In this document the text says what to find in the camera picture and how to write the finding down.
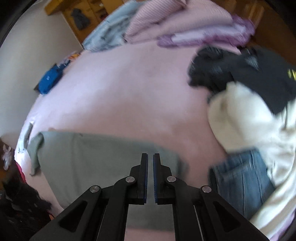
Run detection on grey-green t-shirt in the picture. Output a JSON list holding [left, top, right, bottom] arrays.
[[27, 131, 189, 232]]

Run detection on blue jeans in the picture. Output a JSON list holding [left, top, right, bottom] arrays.
[[208, 149, 275, 220]]

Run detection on pink bed sheet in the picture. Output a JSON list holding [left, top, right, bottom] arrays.
[[14, 41, 296, 241]]

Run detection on white garment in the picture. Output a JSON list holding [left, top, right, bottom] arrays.
[[208, 82, 295, 238]]

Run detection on black garment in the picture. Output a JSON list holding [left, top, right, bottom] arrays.
[[188, 46, 295, 114]]

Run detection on blue garment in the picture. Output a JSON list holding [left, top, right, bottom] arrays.
[[38, 64, 67, 94]]

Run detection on light blue blanket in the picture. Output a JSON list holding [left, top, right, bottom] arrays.
[[82, 1, 145, 52]]

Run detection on pink quilt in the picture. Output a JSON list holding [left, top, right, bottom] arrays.
[[125, 1, 255, 48]]

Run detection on wooden cabinet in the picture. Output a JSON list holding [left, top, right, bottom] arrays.
[[45, 0, 124, 43]]

